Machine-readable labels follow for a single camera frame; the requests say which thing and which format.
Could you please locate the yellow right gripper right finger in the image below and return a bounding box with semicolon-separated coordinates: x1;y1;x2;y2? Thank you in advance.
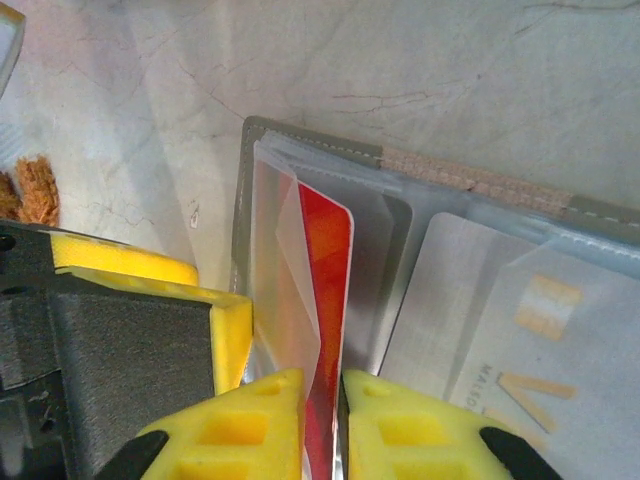
342;369;566;480

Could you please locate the red credit card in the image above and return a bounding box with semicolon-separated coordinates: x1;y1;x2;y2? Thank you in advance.
294;180;357;480

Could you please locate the silver card gold chip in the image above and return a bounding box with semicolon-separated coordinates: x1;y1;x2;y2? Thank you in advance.
379;212;640;480

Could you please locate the plain silver credit card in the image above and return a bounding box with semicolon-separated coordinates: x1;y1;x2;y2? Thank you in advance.
349;194;415;376

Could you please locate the grey card holder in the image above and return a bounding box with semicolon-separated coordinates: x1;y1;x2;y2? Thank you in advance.
230;115;640;480

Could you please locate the brown plush toy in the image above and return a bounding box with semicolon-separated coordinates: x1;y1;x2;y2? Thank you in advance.
0;154;62;227

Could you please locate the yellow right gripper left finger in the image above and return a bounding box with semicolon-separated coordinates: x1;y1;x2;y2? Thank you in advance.
99;368;306;480

